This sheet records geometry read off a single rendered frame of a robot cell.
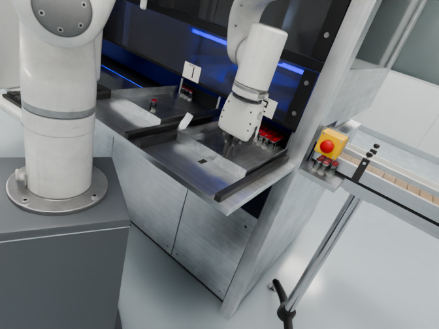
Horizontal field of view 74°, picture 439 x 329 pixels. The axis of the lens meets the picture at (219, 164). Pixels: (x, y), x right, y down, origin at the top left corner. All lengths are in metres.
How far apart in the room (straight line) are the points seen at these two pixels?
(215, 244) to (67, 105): 0.97
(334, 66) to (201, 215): 0.82
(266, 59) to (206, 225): 0.86
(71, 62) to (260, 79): 0.38
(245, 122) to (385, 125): 4.97
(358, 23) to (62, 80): 0.73
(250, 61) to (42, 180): 0.49
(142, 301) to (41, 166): 1.05
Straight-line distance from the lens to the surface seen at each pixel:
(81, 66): 0.59
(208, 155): 0.85
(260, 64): 0.68
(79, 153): 0.61
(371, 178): 1.08
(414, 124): 5.57
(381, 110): 5.59
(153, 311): 1.53
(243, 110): 0.71
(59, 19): 0.47
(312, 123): 0.97
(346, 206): 1.17
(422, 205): 1.09
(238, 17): 0.75
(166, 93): 1.33
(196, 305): 1.59
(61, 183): 0.64
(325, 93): 0.95
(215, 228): 1.32
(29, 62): 0.60
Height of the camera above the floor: 1.29
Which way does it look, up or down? 28 degrees down
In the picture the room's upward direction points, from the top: 17 degrees clockwise
